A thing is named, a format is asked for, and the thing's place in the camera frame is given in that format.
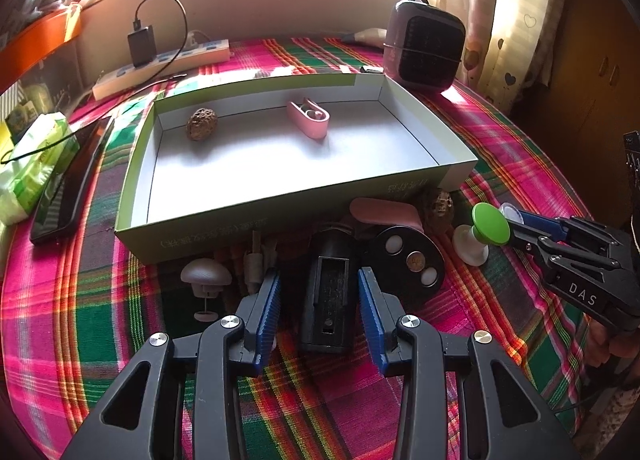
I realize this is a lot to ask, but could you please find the black battery charger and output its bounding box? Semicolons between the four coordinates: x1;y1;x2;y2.
299;225;358;353

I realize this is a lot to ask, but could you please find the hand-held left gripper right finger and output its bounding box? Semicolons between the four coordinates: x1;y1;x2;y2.
357;267;581;460

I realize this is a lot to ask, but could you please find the pink open clip case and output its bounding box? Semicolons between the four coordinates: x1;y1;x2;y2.
287;98;332;141

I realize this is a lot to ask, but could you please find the black power adapter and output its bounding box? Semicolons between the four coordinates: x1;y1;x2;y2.
127;22;157;68

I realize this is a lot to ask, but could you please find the black oval disc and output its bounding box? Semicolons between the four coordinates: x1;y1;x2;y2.
367;226;446;291

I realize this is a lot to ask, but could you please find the green cardboard box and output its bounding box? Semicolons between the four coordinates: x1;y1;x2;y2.
114;74;479;261

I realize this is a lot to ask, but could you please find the white power strip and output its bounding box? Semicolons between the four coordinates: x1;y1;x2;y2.
92;38;232;101

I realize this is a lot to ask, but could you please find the wooden cabinet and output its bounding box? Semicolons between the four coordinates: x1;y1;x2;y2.
510;0;640;221

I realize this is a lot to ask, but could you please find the green white suction knob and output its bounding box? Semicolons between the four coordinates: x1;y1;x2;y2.
452;202;512;267

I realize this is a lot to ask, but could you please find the pink rounded case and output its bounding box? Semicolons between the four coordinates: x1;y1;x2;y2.
349;197;425;233

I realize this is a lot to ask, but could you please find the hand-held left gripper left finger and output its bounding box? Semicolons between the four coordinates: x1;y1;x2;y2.
60;270;281;460

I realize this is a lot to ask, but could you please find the white mushroom knob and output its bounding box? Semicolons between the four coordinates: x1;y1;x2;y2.
180;260;232;323

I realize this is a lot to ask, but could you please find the black charger with cable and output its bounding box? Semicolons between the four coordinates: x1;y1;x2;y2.
0;0;190;164

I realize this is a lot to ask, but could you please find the green white paper sheet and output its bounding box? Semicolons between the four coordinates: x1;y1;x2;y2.
112;77;211;121

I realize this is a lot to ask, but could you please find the green tissue pack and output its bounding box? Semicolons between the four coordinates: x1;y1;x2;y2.
0;112;81;225

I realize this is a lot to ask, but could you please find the plaid tablecloth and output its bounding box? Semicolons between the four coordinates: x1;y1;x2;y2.
0;34;631;460

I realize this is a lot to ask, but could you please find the black smartphone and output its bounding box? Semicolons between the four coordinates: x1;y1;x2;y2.
29;114;115;245

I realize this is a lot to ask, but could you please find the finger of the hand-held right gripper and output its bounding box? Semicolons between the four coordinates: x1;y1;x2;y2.
507;225;623;273
517;212;618;245

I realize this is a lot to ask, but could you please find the beige pointed plastic tool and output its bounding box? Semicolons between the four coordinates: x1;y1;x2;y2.
342;27;387;46

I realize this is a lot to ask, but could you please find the grey fan heater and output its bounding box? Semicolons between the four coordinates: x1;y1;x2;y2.
382;0;467;91

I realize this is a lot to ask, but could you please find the brown walnut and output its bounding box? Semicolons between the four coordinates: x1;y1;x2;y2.
422;190;457;231
186;108;219;141

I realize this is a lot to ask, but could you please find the person's right hand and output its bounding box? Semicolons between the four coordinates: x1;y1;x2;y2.
587;322;635;373

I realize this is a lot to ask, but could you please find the orange tray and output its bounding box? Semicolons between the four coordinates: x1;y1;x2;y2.
0;4;83;78

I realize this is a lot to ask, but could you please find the heart print curtain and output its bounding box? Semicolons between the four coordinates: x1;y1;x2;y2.
440;0;571;90

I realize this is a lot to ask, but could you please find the white short cable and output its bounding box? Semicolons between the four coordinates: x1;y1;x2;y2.
215;230;281;295

